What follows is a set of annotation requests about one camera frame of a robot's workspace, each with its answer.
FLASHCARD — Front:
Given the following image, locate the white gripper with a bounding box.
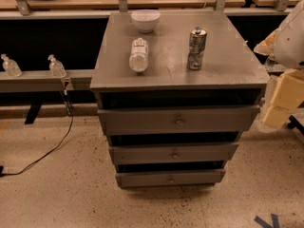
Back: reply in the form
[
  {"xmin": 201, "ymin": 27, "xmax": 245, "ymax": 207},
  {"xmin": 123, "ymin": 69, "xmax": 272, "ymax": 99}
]
[{"xmin": 254, "ymin": 29, "xmax": 304, "ymax": 128}]

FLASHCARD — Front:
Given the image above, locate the grey drawer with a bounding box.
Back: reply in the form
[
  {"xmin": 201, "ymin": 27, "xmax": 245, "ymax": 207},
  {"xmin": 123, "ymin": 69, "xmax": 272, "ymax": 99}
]
[
  {"xmin": 98, "ymin": 105, "xmax": 259, "ymax": 136},
  {"xmin": 109, "ymin": 142, "xmax": 238, "ymax": 165},
  {"xmin": 116, "ymin": 169, "xmax": 225, "ymax": 188}
]

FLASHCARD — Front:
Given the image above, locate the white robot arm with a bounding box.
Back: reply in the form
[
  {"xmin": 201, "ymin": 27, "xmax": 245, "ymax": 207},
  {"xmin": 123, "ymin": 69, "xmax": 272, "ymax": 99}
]
[{"xmin": 254, "ymin": 1, "xmax": 304, "ymax": 128}]

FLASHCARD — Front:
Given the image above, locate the grey drawer cabinet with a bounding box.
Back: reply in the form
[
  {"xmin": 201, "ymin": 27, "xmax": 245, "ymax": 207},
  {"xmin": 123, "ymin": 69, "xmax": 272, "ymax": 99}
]
[{"xmin": 90, "ymin": 10, "xmax": 269, "ymax": 175}]

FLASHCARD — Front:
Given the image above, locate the grey top drawer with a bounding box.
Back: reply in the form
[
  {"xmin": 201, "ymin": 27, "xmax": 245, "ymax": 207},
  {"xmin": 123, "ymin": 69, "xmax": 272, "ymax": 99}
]
[{"xmin": 98, "ymin": 105, "xmax": 259, "ymax": 136}]

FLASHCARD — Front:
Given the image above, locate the grey bottom drawer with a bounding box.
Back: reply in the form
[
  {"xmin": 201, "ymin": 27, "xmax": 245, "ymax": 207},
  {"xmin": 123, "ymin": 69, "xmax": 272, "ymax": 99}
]
[{"xmin": 116, "ymin": 169, "xmax": 225, "ymax": 188}]

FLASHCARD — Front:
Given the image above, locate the black chair base leg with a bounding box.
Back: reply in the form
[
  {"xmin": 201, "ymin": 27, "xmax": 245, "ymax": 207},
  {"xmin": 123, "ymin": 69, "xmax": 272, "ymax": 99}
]
[{"xmin": 287, "ymin": 115, "xmax": 304, "ymax": 135}]

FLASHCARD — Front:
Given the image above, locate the silver drink can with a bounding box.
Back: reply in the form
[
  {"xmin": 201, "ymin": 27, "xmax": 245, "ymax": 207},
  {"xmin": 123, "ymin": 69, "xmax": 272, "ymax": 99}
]
[{"xmin": 187, "ymin": 27, "xmax": 207, "ymax": 70}]

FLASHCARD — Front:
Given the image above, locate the lying clear plastic bottle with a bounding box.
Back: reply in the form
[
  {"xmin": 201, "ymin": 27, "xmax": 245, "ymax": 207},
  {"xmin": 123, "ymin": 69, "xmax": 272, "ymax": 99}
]
[{"xmin": 129, "ymin": 38, "xmax": 148, "ymax": 72}]

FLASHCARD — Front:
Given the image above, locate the white bowl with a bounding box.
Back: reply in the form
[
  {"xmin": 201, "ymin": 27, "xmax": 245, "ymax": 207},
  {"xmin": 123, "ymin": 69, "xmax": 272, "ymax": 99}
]
[{"xmin": 131, "ymin": 9, "xmax": 161, "ymax": 33}]

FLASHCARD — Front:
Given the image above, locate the clear pump bottle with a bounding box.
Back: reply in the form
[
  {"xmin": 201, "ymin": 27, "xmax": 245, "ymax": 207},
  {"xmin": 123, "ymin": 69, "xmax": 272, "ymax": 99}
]
[{"xmin": 48, "ymin": 54, "xmax": 67, "ymax": 78}]

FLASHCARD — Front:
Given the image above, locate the clear bottle far left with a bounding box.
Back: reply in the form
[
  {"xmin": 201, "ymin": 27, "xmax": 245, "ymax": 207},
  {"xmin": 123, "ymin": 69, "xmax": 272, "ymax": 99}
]
[{"xmin": 1, "ymin": 54, "xmax": 22, "ymax": 77}]

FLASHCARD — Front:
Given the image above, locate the grey metal rail shelf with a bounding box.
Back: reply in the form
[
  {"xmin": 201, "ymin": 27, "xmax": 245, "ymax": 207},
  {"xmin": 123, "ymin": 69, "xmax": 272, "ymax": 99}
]
[{"xmin": 0, "ymin": 69, "xmax": 93, "ymax": 93}]

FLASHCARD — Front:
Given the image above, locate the black floor cable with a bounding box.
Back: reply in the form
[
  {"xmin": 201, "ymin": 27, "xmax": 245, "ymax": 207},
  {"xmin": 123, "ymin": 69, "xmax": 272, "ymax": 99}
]
[{"xmin": 0, "ymin": 85, "xmax": 74, "ymax": 178}]

